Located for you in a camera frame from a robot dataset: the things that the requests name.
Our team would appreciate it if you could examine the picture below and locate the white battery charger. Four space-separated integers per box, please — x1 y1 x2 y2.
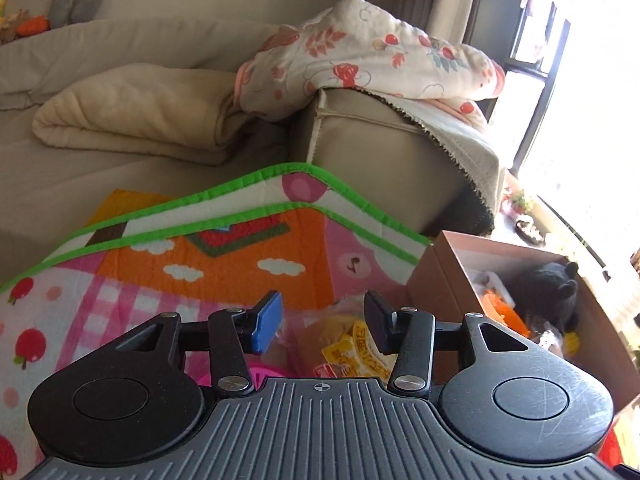
468 269 515 309

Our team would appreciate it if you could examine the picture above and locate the yellow snack packet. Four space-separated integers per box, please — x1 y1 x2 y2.
321 320 396 384

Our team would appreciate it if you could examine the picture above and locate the packaged bread roll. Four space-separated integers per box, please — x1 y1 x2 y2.
281 295 366 378

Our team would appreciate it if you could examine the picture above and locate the pink plastic strainer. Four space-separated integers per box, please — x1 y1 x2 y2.
199 365 294 388

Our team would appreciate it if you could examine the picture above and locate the colourful play mat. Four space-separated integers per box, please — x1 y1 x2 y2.
1 162 428 479

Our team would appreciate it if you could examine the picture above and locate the orange toy fruit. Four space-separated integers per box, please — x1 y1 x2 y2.
480 289 530 338

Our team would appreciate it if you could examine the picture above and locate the beige sofa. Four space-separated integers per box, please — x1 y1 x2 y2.
1 18 503 280

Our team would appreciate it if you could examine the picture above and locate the black plush toy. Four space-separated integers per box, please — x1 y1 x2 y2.
506 262 579 334

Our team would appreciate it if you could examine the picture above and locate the yellow toy corn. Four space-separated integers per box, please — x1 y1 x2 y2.
562 332 580 359

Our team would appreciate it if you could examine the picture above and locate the beige folded blanket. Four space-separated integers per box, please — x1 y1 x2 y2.
32 64 250 166

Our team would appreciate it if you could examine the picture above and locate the floral quilt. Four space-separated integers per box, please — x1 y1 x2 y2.
234 0 504 129

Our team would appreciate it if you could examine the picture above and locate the orange carrot plush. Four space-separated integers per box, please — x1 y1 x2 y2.
15 15 51 38

